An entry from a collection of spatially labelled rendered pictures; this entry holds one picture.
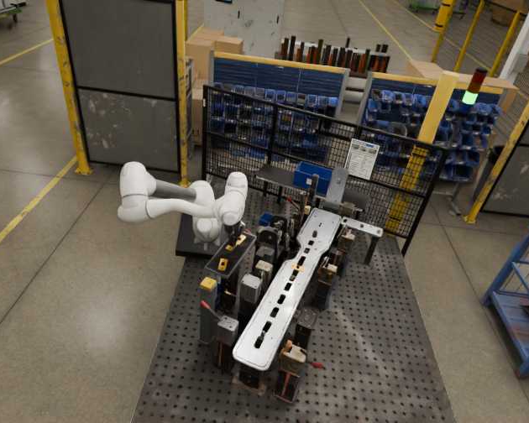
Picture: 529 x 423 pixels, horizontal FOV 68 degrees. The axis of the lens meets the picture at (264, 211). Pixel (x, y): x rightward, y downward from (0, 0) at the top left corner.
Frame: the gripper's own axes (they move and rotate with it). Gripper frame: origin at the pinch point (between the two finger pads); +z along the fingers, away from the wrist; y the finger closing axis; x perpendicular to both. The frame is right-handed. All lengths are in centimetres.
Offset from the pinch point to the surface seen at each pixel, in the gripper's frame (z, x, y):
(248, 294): 19.4, -13.0, 18.9
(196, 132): 95, 258, -208
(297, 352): 18, -32, 56
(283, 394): 49, -36, 55
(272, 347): 24, -32, 44
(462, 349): 124, 117, 158
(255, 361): 24, -43, 40
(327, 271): 22, 30, 49
